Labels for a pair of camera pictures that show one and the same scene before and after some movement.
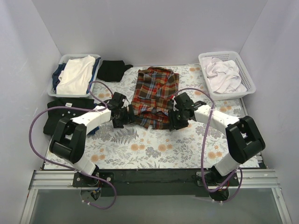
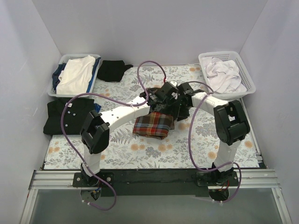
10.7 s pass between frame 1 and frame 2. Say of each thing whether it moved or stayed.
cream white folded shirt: stayed
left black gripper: moved
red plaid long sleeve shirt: moved
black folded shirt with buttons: stayed
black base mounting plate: stayed
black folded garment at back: stayed
